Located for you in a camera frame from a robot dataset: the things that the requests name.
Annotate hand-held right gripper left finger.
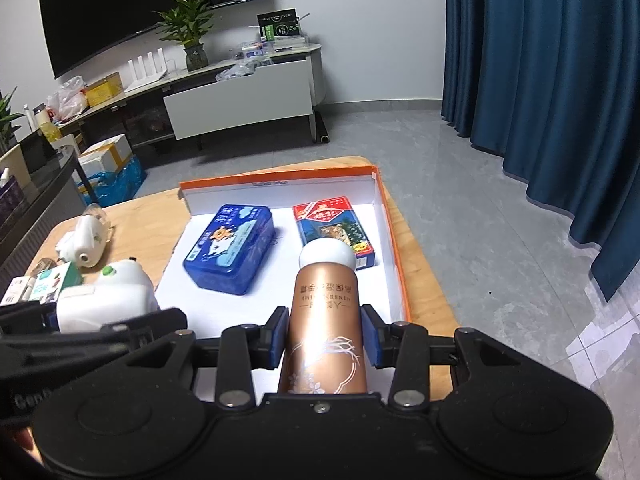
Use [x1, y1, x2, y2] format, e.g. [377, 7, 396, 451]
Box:
[122, 306, 291, 409]

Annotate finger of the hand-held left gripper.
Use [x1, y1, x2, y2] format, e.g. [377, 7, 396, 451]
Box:
[0, 308, 189, 376]
[0, 301, 61, 335]

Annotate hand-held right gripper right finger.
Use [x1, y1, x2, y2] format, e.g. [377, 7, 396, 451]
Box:
[361, 304, 523, 409]

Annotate white heart-shaped plug-in device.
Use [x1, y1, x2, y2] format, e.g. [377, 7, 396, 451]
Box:
[54, 258, 162, 334]

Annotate gold tube white cap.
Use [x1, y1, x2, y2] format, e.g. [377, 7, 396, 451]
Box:
[277, 239, 369, 397]

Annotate blue tin box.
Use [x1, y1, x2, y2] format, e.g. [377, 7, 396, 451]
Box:
[183, 203, 276, 296]

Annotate tiger print playing card box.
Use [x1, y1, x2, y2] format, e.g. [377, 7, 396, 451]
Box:
[292, 195, 377, 272]

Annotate orange cardboard box white inside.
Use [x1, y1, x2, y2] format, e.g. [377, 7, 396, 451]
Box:
[154, 162, 414, 397]

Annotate person's left hand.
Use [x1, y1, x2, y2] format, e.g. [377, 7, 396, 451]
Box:
[12, 427, 37, 467]

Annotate small white carton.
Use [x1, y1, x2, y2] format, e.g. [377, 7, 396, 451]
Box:
[0, 277, 32, 307]

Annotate teal bandage box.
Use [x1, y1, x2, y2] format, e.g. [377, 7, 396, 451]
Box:
[29, 264, 84, 304]

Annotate purple tray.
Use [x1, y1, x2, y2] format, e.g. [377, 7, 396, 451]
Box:
[0, 179, 27, 227]

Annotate black glass coffee table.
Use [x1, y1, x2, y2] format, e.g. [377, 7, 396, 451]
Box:
[0, 144, 99, 282]

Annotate blue plastic bag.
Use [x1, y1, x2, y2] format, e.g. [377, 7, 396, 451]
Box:
[74, 155, 149, 209]

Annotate beige carton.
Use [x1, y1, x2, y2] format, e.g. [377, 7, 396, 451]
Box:
[0, 142, 32, 187]

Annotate black square box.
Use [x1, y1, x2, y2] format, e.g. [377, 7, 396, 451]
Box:
[19, 129, 59, 174]

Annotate leafy plant metal pot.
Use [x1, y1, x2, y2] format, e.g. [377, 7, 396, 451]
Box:
[0, 87, 27, 157]

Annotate white plastic bag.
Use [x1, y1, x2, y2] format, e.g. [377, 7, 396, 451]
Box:
[46, 75, 89, 122]

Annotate grey television cabinet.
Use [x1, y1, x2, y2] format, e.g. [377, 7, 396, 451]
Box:
[49, 41, 332, 154]

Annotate yellow box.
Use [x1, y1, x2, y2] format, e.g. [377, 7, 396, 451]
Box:
[85, 72, 126, 107]

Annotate white router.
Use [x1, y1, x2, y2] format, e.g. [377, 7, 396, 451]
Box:
[127, 48, 179, 86]

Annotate clear plastic bag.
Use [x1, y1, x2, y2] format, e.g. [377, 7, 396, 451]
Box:
[214, 57, 274, 82]

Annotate potted plant dark vase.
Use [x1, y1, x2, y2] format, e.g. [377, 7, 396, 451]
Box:
[152, 0, 222, 72]

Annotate blue curtain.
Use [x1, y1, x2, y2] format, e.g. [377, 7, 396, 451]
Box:
[439, 0, 640, 304]

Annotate black and green box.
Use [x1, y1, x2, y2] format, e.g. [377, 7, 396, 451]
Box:
[257, 8, 307, 44]

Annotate black television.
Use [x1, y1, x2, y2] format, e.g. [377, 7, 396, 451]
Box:
[37, 0, 271, 80]

